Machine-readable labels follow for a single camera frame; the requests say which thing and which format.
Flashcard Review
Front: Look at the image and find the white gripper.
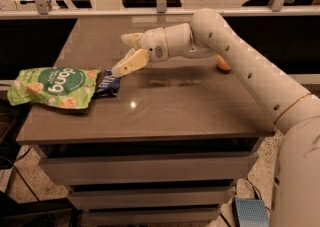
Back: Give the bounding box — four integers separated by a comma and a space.
112, 27, 169, 77

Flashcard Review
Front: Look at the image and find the blue rxbar blueberry wrapper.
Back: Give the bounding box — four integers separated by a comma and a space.
94, 70, 121, 98

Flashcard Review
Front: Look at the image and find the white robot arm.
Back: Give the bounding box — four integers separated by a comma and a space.
112, 8, 320, 227

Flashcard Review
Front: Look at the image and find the green rice chip bag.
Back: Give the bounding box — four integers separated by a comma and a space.
7, 67, 100, 110

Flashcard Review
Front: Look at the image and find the orange fruit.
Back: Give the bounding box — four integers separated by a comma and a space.
216, 55, 230, 71

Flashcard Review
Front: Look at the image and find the grey drawer cabinet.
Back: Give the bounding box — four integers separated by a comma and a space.
16, 15, 277, 225

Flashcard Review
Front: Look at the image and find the blue box on floor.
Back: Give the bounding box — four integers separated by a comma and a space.
232, 198, 269, 227

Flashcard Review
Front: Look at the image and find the black floor cable left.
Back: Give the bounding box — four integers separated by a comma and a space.
0, 144, 58, 227

